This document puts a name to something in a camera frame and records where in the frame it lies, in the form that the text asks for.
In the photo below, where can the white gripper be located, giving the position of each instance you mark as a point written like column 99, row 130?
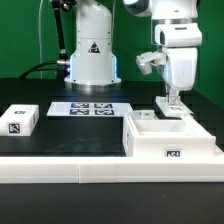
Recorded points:
column 178, row 42

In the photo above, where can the white cabinet door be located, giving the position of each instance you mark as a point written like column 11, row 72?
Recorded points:
column 144, row 115
column 172, row 110

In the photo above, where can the white cabinet body box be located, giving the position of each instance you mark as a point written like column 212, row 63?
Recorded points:
column 159, row 138

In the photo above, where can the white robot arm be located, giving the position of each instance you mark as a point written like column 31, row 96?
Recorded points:
column 92, row 63

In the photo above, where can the white cabinet top block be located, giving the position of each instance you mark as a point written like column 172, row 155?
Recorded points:
column 19, row 120

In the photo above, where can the white base tag plate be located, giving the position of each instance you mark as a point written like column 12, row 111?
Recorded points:
column 88, row 109

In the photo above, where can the white L-shaped fence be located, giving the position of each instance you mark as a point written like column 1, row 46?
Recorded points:
column 110, row 169

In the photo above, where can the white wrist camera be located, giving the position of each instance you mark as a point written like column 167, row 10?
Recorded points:
column 147, row 60

